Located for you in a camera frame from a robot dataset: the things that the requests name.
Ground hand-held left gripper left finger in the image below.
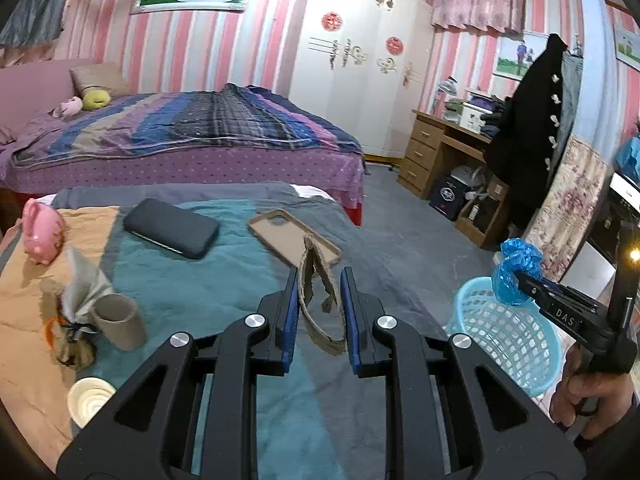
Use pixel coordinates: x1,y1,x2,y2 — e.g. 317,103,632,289
56,266,301,480

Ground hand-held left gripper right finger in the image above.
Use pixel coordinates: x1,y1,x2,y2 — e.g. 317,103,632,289
340,266,587,480

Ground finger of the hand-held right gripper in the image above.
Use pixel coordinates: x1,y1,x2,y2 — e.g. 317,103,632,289
515,271,598,311

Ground torn brown cardboard strip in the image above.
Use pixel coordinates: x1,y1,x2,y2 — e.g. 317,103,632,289
298,235,347,357

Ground blue plastic bag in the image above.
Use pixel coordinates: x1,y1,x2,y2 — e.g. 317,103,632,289
491,240,544,307

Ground light blue plastic basket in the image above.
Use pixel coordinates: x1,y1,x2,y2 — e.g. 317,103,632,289
446,277,560,398

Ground person's right hand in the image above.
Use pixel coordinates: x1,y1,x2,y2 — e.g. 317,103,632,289
549,345,636,428

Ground floral curtain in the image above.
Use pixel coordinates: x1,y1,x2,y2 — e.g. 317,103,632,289
522,135,608,281

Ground black appliance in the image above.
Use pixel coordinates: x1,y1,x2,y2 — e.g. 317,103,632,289
585,170,640,266

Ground beige phone case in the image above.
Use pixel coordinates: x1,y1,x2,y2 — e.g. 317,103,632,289
248,208,342,267

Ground black box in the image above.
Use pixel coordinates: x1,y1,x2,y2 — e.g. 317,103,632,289
430,175,468,221

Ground black phone case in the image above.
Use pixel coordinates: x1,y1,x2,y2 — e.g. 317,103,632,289
123,198,220,260

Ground black coat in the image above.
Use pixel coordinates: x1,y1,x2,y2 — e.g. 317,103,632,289
485,34,568,231

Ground cardboard tube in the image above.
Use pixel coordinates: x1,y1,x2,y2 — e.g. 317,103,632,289
90,293,148,351

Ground purple bed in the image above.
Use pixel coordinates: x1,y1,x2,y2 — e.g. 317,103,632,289
0,58,372,226

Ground wooden desk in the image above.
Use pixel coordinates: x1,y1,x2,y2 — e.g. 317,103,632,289
398,109,507,248

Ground white box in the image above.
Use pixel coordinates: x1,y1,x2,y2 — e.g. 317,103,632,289
457,101,493,131

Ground striped purple blue quilt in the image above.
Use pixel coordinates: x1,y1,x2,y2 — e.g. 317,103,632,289
12,82,364,169

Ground white wardrobe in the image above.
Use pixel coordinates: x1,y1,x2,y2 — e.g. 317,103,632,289
290,0,433,158

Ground small framed picture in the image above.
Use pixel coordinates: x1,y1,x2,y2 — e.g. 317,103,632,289
492,30,551,81

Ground pink piggy bank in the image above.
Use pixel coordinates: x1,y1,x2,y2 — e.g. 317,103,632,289
21,198,67,265

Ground pink curtain valance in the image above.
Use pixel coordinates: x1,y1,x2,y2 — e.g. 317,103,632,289
432,0,526,36

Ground yellow-green plush toy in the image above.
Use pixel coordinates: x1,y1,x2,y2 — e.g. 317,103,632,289
81,89,112,111

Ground pink plush toy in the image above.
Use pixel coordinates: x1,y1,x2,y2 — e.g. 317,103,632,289
52,96,83,120

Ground beige pillow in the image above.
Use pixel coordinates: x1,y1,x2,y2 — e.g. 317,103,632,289
70,62,128,98

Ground grey hanging cloth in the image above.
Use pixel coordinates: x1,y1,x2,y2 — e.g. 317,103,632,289
0,0,78,48

